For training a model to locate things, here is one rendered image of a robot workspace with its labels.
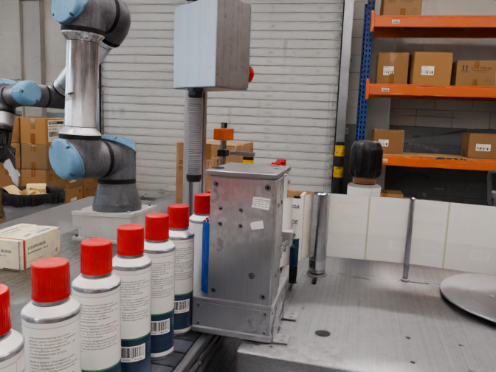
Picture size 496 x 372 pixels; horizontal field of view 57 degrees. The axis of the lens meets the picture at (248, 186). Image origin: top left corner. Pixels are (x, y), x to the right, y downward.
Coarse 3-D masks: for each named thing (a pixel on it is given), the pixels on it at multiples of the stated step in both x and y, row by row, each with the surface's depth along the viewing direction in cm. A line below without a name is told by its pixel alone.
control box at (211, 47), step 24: (216, 0) 95; (240, 0) 99; (192, 24) 102; (216, 24) 95; (240, 24) 99; (192, 48) 102; (216, 48) 96; (240, 48) 100; (192, 72) 103; (216, 72) 97; (240, 72) 101
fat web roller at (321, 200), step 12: (324, 192) 102; (312, 204) 101; (324, 204) 99; (312, 216) 100; (324, 216) 99; (312, 228) 101; (324, 228) 100; (312, 240) 101; (324, 240) 100; (312, 252) 101; (324, 252) 101; (312, 264) 101; (324, 264) 101; (312, 276) 101; (324, 276) 101
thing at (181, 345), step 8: (184, 336) 72; (192, 336) 72; (176, 344) 69; (184, 344) 69; (192, 344) 70; (176, 352) 67; (184, 352) 67; (152, 360) 64; (160, 360) 64; (168, 360) 65; (176, 360) 65; (152, 368) 62; (160, 368) 62; (168, 368) 62
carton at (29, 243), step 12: (12, 228) 123; (24, 228) 123; (36, 228) 124; (48, 228) 124; (0, 240) 112; (12, 240) 112; (24, 240) 113; (36, 240) 117; (48, 240) 122; (60, 240) 127; (0, 252) 112; (12, 252) 112; (24, 252) 113; (36, 252) 117; (48, 252) 122; (60, 252) 127; (0, 264) 113; (12, 264) 112; (24, 264) 113
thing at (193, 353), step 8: (200, 336) 73; (208, 336) 73; (216, 336) 77; (224, 336) 82; (200, 344) 70; (208, 344) 74; (216, 344) 78; (192, 352) 67; (200, 352) 69; (208, 352) 75; (184, 360) 65; (192, 360) 66; (208, 360) 74; (176, 368) 63; (184, 368) 63; (192, 368) 67; (200, 368) 70
